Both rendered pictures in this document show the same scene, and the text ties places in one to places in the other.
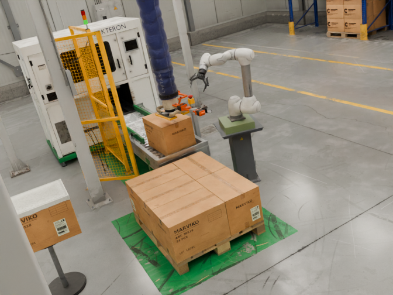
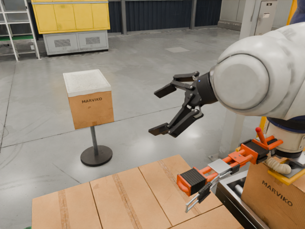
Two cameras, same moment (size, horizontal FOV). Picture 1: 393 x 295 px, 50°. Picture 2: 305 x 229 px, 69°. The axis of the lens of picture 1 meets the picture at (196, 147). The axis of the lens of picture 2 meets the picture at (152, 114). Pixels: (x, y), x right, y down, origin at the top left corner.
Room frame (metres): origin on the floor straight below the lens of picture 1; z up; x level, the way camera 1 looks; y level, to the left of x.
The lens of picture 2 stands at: (3.99, -0.72, 1.82)
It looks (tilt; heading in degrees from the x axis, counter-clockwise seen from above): 29 degrees down; 89
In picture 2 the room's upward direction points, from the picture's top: straight up
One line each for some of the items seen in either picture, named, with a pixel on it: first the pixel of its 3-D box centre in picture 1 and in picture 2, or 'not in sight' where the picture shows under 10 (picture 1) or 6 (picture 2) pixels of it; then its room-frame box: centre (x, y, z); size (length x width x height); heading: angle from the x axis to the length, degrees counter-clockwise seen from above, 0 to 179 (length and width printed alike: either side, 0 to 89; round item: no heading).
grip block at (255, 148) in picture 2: (182, 106); (253, 151); (4.45, 0.06, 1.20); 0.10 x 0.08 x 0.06; 121
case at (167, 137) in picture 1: (168, 131); (304, 184); (4.97, 0.30, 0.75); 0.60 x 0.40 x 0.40; 26
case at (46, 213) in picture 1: (38, 218); (87, 97); (3.32, 1.52, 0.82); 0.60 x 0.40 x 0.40; 112
